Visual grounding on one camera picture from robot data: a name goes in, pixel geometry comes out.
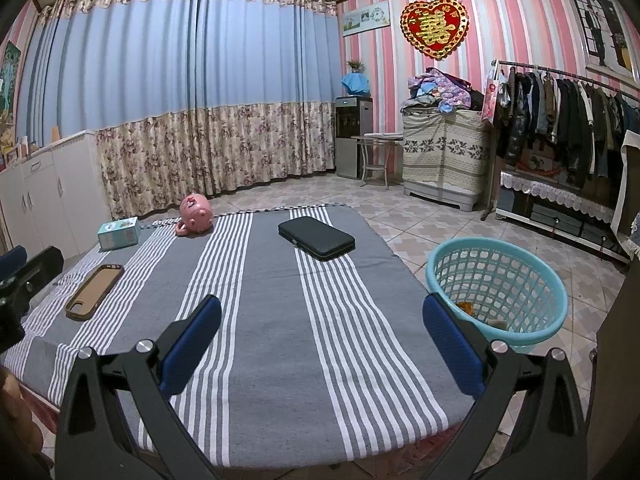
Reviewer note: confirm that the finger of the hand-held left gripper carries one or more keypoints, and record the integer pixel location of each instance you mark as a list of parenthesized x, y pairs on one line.
[(45, 262), (12, 258)]

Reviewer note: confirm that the grey water dispenser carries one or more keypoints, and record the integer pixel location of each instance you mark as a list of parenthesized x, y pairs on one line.
[(352, 135)]

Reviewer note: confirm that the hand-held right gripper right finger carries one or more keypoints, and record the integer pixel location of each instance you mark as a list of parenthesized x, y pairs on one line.
[(452, 345)]

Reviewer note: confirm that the low cabinet with lace cloth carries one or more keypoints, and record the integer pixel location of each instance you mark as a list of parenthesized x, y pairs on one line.
[(550, 200)]

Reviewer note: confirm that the small photo frame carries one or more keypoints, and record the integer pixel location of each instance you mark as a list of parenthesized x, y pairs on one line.
[(22, 148)]

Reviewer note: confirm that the light blue tissue box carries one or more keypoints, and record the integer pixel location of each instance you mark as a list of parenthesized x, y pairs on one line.
[(119, 234)]

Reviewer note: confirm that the metal clothes rack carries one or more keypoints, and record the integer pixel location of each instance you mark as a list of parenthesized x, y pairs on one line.
[(530, 66)]

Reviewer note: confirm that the small metal table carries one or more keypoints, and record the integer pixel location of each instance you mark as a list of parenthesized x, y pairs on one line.
[(380, 137)]

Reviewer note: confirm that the orange snack wrapper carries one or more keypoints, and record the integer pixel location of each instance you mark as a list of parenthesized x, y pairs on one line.
[(465, 306)]

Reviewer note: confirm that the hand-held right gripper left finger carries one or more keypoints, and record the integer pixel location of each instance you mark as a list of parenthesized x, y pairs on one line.
[(192, 345)]

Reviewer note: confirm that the person's left hand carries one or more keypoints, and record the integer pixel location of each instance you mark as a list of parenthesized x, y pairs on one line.
[(17, 415)]

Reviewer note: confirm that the row of hanging clothes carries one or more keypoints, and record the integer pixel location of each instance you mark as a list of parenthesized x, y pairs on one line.
[(565, 115)]

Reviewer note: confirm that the cloth covered cabinet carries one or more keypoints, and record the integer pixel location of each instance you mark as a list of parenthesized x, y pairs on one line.
[(445, 155)]

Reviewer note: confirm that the green wall poster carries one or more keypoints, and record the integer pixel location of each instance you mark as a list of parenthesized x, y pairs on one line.
[(9, 85)]

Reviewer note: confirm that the white cabinet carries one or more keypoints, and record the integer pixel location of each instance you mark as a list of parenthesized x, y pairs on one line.
[(55, 190)]

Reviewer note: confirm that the brown phone case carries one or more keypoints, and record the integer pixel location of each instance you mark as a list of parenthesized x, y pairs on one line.
[(95, 290)]

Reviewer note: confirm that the brown wooden cabinet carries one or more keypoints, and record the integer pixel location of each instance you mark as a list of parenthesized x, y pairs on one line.
[(617, 370)]

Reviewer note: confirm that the small potted plant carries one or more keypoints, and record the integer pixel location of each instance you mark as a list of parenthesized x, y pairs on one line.
[(356, 66)]

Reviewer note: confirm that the black zip case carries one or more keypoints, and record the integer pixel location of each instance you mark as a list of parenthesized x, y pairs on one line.
[(317, 238)]

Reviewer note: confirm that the pink piggy bank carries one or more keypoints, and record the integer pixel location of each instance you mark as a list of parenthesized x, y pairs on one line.
[(196, 212)]

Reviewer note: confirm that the dark cloth with beige border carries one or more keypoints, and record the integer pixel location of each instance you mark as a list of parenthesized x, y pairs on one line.
[(631, 190)]

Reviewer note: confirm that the small wall picture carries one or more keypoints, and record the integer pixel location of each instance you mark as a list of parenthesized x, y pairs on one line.
[(366, 18)]

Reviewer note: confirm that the red heart wall decoration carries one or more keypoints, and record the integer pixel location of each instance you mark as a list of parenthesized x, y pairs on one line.
[(434, 27)]

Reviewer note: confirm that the light blue plastic basket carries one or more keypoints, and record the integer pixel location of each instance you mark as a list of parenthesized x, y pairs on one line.
[(525, 338)]

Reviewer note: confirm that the blue floral curtain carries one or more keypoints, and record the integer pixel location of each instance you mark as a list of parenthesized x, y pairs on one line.
[(175, 70)]

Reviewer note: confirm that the window print wall poster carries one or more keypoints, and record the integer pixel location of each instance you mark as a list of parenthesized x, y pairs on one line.
[(602, 30)]

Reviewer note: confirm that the pile of folded clothes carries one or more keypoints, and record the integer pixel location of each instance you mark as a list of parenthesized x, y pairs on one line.
[(442, 90)]

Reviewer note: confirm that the grey lace cloth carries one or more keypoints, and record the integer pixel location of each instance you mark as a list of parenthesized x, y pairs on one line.
[(636, 235)]

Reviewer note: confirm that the pink hanging bag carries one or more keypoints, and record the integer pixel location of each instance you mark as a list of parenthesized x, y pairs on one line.
[(490, 100)]

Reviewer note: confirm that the blue cloth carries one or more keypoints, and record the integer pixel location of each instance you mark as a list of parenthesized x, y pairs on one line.
[(356, 85)]

